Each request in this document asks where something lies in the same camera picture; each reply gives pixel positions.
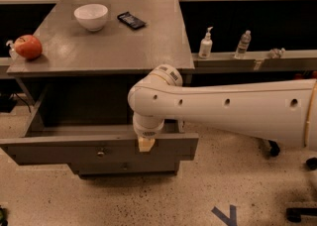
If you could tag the cream foam gripper pad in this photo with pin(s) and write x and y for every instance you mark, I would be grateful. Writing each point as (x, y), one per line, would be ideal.
(148, 132)

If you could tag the grey top drawer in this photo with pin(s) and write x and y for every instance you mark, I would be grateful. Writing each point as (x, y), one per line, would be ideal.
(80, 128)

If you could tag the grey drawer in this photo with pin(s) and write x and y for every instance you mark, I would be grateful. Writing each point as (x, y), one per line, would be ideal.
(80, 128)
(129, 167)

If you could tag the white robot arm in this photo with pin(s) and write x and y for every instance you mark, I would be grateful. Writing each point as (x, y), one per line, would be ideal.
(283, 111)

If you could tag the grey middle drawer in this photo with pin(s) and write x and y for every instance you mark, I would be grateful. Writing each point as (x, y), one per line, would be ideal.
(129, 167)

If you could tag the grey drawer cabinet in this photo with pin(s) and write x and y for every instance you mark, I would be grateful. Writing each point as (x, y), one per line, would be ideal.
(107, 61)

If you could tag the white pump lotion bottle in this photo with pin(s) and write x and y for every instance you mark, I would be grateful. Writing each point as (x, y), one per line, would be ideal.
(206, 45)

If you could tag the black snack packet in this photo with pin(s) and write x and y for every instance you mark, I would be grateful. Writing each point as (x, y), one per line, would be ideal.
(131, 21)

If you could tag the white ceramic bowl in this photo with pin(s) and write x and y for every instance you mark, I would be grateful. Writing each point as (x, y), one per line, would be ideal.
(92, 17)

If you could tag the clear plastic water bottle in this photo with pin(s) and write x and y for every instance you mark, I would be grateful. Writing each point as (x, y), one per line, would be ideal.
(243, 44)

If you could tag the red apple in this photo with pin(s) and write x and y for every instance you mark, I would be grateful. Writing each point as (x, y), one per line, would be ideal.
(28, 46)

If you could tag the crumpled clear plastic wrapper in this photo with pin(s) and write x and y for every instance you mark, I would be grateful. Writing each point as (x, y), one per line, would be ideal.
(276, 53)

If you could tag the small clear pump bottle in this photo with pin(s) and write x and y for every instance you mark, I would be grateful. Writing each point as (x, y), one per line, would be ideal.
(12, 51)

